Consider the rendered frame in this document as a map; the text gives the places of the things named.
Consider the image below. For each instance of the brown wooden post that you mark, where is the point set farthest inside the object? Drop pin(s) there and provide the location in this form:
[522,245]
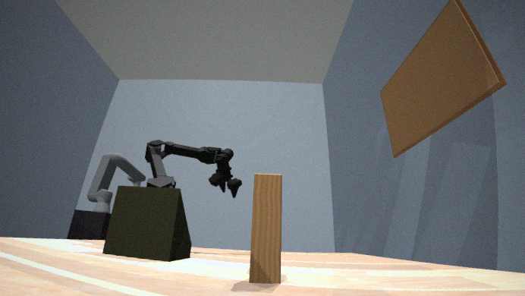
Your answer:
[265,244]

